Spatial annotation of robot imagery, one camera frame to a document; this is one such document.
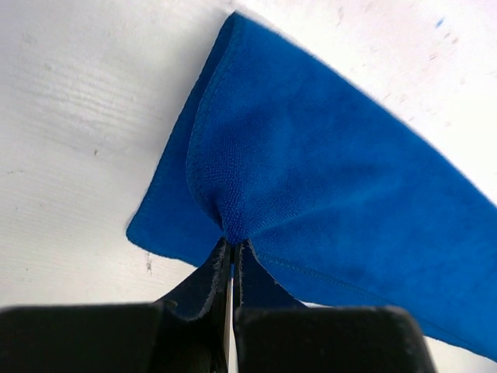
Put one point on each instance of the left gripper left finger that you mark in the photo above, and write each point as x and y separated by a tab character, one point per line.
193	333

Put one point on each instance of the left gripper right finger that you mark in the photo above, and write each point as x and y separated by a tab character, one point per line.
263	315

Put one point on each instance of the blue towel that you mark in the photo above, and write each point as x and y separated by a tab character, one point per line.
343	203

